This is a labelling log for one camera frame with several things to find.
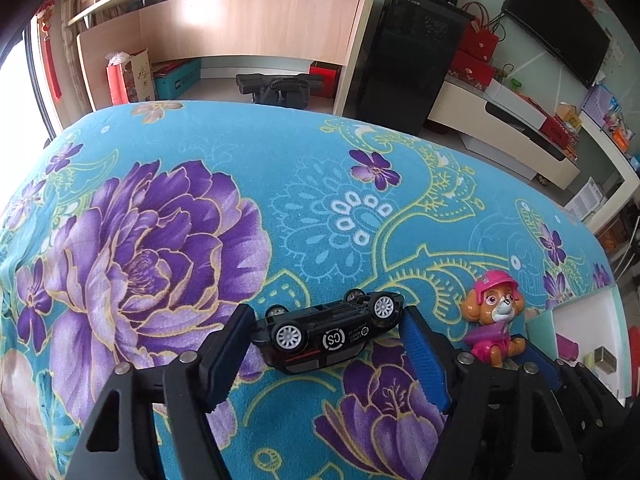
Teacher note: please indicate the white television cabinet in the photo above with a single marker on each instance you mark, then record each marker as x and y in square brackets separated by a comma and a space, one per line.
[475, 110]

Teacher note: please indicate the red storage box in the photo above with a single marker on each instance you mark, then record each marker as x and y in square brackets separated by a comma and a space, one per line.
[324, 80]

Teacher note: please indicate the red gift bag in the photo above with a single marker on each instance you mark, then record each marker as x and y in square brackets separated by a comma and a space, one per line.
[480, 40]

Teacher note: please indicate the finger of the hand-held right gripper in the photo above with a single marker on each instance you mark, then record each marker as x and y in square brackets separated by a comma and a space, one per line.
[550, 370]
[590, 385]

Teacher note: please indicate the red paper bag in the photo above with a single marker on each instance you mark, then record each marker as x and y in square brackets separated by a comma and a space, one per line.
[117, 85]

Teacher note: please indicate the brown puppy figurine pink outfit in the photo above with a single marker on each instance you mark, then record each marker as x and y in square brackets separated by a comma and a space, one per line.
[492, 305]

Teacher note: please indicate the black toy car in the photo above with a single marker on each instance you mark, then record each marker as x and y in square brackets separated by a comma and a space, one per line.
[320, 335]

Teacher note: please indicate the beige patterned paper bag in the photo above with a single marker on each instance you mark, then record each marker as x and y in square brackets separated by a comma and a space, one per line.
[141, 77]

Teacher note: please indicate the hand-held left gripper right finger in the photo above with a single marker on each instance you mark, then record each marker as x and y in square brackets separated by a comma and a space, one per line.
[425, 360]

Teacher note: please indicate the black wall television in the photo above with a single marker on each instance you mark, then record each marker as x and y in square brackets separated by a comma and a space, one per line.
[560, 15]

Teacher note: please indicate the red gift box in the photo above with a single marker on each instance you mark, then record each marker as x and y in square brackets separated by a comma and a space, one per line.
[472, 72]

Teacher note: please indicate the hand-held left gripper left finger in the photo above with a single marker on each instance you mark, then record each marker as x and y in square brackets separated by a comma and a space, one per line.
[225, 360]

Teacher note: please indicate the red hanging ornament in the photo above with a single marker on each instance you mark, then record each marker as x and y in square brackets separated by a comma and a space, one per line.
[52, 70]

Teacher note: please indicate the teal white box lid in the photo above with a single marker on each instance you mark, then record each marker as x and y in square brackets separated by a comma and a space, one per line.
[580, 320]

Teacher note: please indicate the blue storage box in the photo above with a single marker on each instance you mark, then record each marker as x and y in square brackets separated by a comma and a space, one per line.
[177, 80]

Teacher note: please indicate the black chair base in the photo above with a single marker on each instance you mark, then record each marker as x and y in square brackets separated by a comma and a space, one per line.
[280, 87]

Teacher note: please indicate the black water dispenser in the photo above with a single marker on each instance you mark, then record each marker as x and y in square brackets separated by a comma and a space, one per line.
[400, 60]

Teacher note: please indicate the wooden counter desk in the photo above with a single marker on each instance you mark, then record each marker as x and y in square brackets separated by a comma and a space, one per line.
[240, 25]

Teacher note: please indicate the floral blue blanket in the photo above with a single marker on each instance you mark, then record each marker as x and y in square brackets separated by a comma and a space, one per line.
[300, 210]

